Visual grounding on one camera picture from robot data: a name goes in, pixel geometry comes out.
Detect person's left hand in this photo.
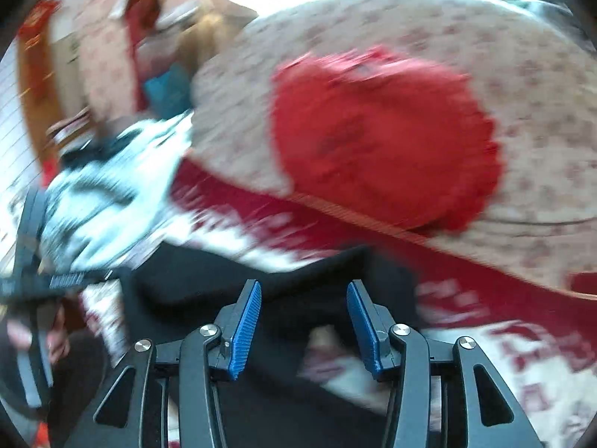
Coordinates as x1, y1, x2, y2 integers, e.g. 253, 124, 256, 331
7, 305, 72, 365

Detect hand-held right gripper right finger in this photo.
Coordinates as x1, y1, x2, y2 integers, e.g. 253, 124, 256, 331
346, 279, 544, 448

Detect floral sofa cushion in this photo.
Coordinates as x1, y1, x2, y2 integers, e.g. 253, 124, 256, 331
189, 0, 597, 299

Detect teal bag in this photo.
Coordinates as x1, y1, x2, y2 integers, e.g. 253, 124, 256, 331
142, 65, 192, 117

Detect pink floral cloth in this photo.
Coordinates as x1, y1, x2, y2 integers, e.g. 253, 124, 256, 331
75, 0, 150, 122

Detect red wall banner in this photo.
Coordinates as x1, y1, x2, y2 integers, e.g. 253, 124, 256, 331
19, 2, 61, 183

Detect light blue fleece garment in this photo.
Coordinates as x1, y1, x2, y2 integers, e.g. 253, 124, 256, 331
40, 116, 194, 267

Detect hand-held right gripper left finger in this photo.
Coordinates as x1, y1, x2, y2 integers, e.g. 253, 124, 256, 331
70, 279, 262, 448

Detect black pants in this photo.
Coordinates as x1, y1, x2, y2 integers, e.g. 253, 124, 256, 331
119, 245, 421, 448

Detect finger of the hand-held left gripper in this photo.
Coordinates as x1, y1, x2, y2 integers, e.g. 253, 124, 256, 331
79, 267, 119, 291

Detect red hanging cloth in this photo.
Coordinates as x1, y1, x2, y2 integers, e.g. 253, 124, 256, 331
124, 0, 162, 108

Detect red and white floral blanket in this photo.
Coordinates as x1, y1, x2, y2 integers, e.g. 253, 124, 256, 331
79, 159, 597, 448

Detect red heart pillow with print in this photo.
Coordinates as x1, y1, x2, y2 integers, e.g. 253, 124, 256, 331
271, 47, 507, 234

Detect black cloth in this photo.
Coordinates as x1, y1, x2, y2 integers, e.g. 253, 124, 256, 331
60, 133, 138, 171

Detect cream fleece cloth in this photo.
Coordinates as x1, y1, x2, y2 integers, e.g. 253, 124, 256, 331
175, 0, 255, 73

